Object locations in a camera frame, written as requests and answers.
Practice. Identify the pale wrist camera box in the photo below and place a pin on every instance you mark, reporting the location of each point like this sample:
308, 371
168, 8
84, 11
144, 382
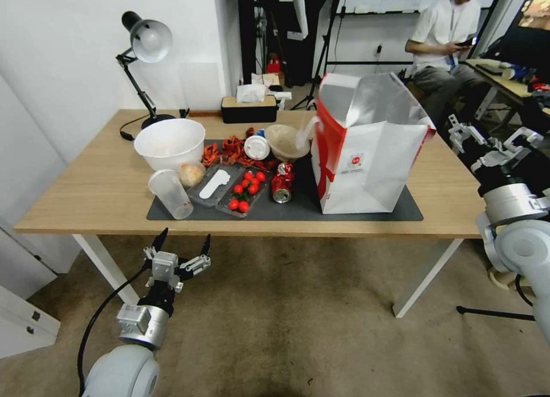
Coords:
165, 266

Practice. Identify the red cherry tomato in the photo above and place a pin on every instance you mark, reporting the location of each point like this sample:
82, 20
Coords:
261, 176
249, 176
238, 189
233, 205
253, 189
243, 206

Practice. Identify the large white plastic bowl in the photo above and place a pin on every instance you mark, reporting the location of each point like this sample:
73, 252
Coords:
169, 145

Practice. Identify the black desk lamp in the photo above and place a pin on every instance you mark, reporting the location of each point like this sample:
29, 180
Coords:
148, 38

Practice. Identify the brown paper bowl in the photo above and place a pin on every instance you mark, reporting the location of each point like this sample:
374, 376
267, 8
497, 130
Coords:
285, 141

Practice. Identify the clear plastic tomato tray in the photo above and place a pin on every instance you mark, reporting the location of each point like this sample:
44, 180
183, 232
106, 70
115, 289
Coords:
245, 199

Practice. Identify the red small container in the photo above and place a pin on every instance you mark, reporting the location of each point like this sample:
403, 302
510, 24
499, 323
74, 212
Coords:
273, 66

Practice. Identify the clear tray with white spoon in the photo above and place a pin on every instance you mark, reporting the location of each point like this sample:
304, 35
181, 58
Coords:
212, 184

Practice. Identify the black tripod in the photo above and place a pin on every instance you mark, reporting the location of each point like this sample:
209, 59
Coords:
320, 44

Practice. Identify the wooden table with white legs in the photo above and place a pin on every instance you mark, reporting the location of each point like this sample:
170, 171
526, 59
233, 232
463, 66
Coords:
94, 186

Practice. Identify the red crayfish shells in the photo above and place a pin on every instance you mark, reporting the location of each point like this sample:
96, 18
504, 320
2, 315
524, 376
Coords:
223, 154

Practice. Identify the white cabinet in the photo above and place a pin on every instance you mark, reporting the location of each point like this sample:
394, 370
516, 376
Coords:
26, 285

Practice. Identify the black stand leg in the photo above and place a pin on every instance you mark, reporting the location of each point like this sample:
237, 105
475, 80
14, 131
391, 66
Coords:
494, 313

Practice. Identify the person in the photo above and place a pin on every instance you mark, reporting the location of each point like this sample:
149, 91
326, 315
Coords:
444, 32

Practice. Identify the white paper cup with lid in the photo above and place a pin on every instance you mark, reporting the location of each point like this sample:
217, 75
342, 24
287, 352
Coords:
257, 148

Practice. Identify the wooden side desk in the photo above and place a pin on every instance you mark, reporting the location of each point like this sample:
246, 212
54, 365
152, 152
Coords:
507, 85

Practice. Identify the dark grey table mat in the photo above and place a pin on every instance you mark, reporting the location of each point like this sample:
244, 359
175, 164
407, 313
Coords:
301, 210

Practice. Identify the white red food delivery bag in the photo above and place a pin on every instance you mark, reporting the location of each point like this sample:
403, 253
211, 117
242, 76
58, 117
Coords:
374, 156

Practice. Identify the black tissue box wooden lid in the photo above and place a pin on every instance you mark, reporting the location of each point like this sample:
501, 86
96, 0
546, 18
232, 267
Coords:
249, 110

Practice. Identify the clear plastic cup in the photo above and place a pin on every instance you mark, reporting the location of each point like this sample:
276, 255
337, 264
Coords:
172, 195

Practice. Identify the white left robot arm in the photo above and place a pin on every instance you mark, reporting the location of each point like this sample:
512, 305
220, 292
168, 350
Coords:
124, 371

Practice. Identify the black monitor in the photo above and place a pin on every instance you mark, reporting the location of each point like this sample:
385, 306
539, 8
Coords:
526, 32

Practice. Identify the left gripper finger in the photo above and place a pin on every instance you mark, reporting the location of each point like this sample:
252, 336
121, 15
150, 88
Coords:
158, 247
205, 253

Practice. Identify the cardboard box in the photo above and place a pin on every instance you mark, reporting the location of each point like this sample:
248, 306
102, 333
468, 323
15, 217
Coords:
273, 80

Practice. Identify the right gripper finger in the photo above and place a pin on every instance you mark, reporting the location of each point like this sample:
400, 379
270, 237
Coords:
466, 132
522, 140

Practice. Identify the black phone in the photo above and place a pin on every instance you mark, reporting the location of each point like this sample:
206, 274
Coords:
466, 43

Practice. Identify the crushed red soda can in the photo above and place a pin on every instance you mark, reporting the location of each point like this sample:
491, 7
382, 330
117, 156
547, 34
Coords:
282, 184

